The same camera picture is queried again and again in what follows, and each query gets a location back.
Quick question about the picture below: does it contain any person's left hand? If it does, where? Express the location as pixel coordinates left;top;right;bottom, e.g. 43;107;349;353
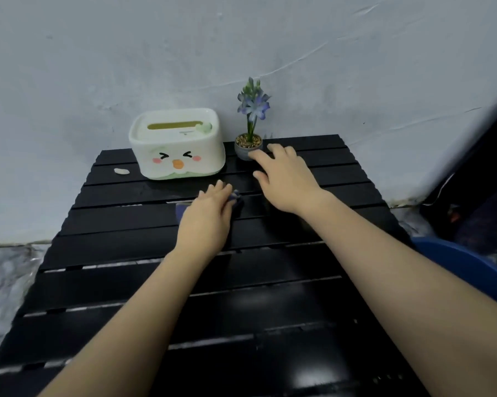
172;179;237;257

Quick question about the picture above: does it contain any person's right hand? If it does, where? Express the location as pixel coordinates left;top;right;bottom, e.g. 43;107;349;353
248;143;334;216

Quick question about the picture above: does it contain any blue cleaning cloth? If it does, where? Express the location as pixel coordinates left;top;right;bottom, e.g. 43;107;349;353
175;190;242;223

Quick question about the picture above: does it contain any person's left forearm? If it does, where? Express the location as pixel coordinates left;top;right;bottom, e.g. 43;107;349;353
38;248;233;397

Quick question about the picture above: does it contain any person's right forearm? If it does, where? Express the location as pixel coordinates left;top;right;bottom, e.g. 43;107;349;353
296;192;497;397

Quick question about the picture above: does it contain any small potted blue flower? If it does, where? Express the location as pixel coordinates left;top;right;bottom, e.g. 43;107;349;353
234;77;272;162

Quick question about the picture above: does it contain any white duck-face tissue box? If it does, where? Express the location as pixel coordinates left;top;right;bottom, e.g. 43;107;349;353
128;108;227;180

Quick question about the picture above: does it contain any black bag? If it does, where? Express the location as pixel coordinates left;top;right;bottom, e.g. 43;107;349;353
421;105;497;254

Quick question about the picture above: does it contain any blue plastic chair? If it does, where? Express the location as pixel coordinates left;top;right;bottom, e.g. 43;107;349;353
411;237;497;301

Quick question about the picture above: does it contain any silver plastic floor sheet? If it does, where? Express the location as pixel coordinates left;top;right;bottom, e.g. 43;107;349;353
0;243;51;370

